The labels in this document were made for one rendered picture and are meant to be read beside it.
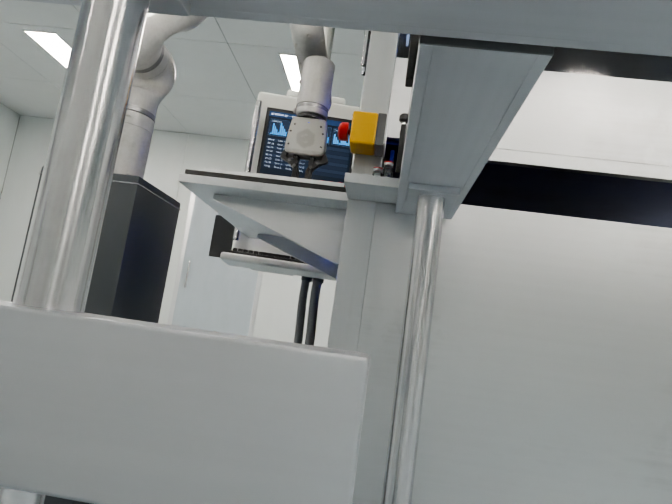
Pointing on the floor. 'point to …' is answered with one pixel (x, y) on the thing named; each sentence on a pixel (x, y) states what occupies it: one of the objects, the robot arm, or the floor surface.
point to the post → (380, 63)
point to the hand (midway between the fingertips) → (301, 177)
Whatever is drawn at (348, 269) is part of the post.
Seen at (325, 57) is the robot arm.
